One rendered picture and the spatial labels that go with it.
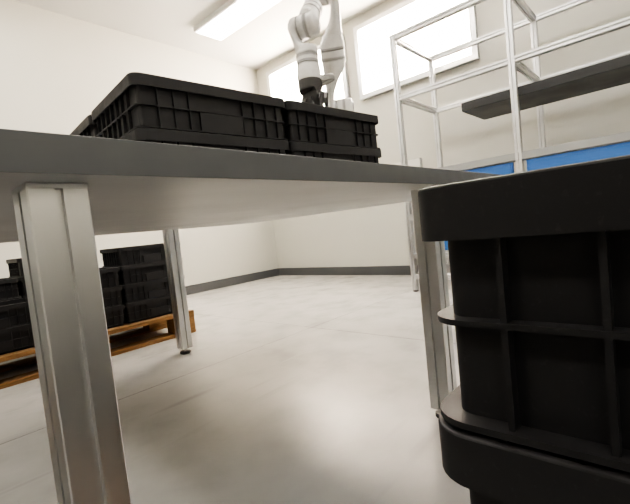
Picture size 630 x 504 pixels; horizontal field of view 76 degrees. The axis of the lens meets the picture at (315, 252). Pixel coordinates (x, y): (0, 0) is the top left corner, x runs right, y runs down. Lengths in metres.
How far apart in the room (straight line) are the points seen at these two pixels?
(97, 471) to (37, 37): 4.33
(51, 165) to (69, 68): 4.20
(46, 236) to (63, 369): 0.14
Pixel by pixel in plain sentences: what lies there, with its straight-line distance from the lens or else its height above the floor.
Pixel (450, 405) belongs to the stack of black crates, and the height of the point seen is 0.49.
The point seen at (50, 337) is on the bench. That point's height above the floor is 0.50.
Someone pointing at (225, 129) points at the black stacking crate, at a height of 0.83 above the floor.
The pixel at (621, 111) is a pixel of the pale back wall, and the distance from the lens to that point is 3.80.
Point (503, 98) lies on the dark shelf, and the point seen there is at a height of 1.30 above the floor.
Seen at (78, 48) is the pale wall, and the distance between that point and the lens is 4.77.
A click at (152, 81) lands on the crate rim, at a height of 0.92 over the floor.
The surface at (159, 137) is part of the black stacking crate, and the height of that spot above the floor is 0.80.
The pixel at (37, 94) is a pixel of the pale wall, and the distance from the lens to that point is 4.48.
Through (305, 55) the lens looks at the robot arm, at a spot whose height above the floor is 1.11.
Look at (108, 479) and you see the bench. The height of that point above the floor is 0.32.
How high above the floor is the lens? 0.58
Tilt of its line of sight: 3 degrees down
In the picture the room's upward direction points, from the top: 6 degrees counter-clockwise
